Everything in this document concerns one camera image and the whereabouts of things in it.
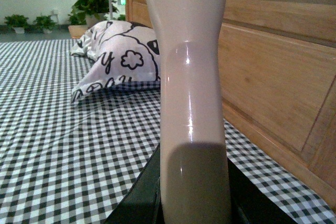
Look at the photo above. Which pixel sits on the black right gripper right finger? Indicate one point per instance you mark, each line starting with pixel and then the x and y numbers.
pixel 249 204

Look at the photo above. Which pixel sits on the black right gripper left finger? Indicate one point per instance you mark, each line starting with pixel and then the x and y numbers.
pixel 142 204

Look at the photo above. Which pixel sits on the grey hand brush black bristles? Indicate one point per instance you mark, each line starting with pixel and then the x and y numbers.
pixel 194 176

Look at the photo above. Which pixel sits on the black white checkered bedsheet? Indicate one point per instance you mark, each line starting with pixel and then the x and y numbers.
pixel 65 162

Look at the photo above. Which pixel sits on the white cartoon print pillow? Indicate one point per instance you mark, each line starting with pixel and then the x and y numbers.
pixel 125 58

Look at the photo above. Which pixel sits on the wooden bed headboard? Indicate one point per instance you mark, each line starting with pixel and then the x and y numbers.
pixel 277 70

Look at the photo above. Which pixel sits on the small potted plant middle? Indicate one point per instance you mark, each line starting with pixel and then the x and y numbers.
pixel 45 23

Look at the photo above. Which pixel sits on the small potted plant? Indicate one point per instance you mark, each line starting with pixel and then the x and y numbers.
pixel 17 22
pixel 45 23

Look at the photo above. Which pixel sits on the large green potted plant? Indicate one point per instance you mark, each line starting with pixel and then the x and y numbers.
pixel 90 8

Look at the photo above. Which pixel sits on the small potted plant left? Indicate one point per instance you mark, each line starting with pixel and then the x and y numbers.
pixel 17 22

